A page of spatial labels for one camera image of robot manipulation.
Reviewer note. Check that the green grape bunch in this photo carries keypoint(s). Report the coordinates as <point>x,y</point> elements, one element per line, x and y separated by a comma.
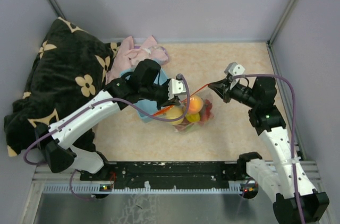
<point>187,128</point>

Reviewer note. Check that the pink cloth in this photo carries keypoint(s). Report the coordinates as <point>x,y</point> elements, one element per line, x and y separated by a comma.
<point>129,55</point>

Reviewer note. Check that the black floral plush blanket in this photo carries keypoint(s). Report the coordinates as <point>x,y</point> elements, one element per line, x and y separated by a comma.
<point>68,71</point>

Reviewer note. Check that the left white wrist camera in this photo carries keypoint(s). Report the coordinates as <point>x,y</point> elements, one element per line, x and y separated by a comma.
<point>176,88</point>

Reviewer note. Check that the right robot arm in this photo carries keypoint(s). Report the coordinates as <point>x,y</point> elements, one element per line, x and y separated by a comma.
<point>294,197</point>

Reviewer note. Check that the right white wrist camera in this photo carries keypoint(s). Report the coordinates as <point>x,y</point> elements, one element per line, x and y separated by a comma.
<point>233,69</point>

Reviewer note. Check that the red strawberry bunch with leaves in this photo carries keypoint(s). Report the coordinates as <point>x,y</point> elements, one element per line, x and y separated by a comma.
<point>206,112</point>

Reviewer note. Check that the light blue plastic basket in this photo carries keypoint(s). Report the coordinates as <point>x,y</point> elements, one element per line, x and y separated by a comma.
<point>147,106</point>

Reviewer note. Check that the yellow pear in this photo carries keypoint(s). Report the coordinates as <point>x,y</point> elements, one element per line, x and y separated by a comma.
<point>174,113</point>

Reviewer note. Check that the orange peach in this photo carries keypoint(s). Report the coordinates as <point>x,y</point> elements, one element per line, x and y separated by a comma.
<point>195,104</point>

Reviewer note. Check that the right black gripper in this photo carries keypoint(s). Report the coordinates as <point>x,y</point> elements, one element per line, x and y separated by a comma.
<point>221,87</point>

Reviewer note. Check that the yellow starfruit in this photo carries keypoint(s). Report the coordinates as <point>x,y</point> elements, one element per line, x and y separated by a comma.
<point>193,118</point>

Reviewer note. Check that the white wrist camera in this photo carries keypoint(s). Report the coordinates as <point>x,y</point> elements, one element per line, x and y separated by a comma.
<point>176,88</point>
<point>233,69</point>

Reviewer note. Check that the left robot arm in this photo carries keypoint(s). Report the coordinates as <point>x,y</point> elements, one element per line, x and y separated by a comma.
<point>143,82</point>

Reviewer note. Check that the clear zip top bag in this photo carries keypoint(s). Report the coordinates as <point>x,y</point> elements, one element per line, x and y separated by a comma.
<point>203,93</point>

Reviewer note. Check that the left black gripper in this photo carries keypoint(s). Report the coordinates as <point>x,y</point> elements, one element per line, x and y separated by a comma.
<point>166,102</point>

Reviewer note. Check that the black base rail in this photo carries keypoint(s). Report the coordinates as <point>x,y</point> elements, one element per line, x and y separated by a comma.
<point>169,175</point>

